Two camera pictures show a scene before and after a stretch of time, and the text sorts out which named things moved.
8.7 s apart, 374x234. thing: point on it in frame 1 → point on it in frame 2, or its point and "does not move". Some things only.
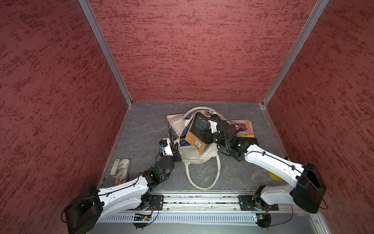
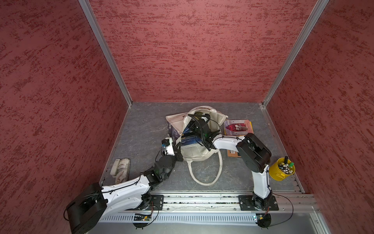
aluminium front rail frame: (215, 204) does not move
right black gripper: (208, 135) → (195, 124)
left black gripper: (176, 152) does not move
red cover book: (241, 126) does not move
